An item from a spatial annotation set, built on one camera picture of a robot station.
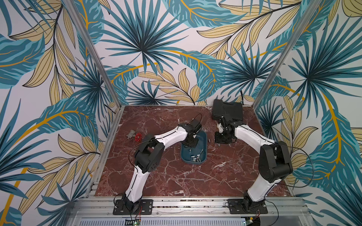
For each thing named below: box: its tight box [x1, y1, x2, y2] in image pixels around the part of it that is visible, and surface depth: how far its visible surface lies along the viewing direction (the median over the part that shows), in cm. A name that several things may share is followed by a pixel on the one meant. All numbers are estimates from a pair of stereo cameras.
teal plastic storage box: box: [180, 130, 208, 165], surface depth 92 cm
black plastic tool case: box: [212, 98, 243, 121], surface depth 118 cm
